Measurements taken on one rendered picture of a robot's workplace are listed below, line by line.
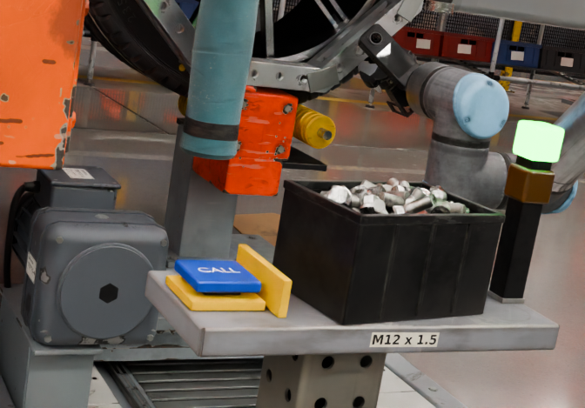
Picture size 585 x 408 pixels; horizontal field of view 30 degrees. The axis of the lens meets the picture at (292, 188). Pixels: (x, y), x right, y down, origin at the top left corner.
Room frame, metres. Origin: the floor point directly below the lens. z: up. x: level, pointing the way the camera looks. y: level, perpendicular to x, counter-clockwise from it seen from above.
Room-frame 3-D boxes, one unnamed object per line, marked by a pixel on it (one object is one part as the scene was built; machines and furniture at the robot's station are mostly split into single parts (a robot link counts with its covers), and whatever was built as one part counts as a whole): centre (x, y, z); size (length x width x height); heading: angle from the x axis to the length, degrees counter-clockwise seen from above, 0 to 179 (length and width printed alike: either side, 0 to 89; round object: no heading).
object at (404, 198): (1.15, -0.11, 0.51); 0.20 x 0.14 x 0.13; 126
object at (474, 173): (1.68, -0.26, 0.51); 0.12 x 0.09 x 0.12; 107
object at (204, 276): (1.06, 0.06, 0.47); 0.07 x 0.07 x 0.02; 27
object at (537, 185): (1.23, -0.27, 0.59); 0.04 x 0.04 x 0.04; 27
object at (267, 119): (1.84, 0.10, 0.48); 0.16 x 0.12 x 0.17; 27
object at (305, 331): (1.14, -0.09, 0.44); 0.43 x 0.17 x 0.03; 117
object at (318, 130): (1.95, 0.02, 0.51); 0.29 x 0.06 x 0.06; 27
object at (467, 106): (1.68, -0.24, 0.62); 0.12 x 0.09 x 0.10; 27
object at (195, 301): (1.06, 0.06, 0.45); 0.08 x 0.08 x 0.01; 27
